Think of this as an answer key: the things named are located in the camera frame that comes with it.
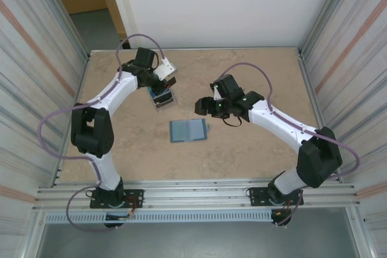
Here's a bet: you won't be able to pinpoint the blue card holder wallet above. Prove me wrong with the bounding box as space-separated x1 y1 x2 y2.
169 118 212 143

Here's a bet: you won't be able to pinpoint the black credit card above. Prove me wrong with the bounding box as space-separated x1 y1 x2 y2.
152 93 174 105

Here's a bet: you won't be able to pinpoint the stack of teal cards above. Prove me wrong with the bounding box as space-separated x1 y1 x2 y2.
148 87 177 112

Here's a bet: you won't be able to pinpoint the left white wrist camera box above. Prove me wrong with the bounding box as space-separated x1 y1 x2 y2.
153 57 178 82

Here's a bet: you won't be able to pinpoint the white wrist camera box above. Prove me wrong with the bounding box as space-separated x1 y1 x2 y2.
153 57 178 82
212 84 225 101

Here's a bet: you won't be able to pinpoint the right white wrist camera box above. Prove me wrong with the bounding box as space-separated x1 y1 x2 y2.
212 84 225 101

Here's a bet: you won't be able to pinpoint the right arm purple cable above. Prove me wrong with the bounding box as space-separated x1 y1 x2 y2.
222 62 361 228

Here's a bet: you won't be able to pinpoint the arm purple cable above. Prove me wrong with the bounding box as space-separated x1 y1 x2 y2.
222 62 361 228
36 33 167 233

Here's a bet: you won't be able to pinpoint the thin aluminium table rail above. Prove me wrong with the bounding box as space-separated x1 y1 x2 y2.
89 47 302 54

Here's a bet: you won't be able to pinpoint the wide aluminium extrusion rail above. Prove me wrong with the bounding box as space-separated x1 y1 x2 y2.
32 179 362 213

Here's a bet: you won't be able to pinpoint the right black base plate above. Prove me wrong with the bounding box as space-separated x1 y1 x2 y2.
248 185 304 207

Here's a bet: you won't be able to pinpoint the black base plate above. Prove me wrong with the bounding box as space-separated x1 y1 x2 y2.
248 185 304 207
89 189 145 210

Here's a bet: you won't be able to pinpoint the grey slotted cable duct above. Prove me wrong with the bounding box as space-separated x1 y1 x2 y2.
44 211 273 224

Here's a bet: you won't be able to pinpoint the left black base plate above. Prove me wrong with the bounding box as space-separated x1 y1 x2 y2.
89 189 145 210

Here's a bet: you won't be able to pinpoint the red black power wires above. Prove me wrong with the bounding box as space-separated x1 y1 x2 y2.
270 199 293 220
125 196 143 220

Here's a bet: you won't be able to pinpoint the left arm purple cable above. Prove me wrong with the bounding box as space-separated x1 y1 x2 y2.
36 33 167 233

